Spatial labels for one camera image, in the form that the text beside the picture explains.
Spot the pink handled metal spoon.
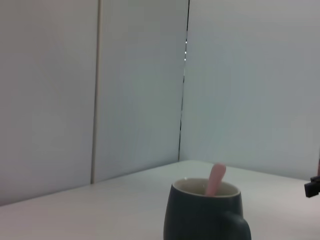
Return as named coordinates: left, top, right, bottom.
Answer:
left=204, top=162, right=227, bottom=197

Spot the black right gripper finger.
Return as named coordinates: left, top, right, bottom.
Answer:
left=303, top=174, right=320, bottom=199

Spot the grey ceramic mug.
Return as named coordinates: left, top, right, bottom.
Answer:
left=163, top=177, right=252, bottom=240

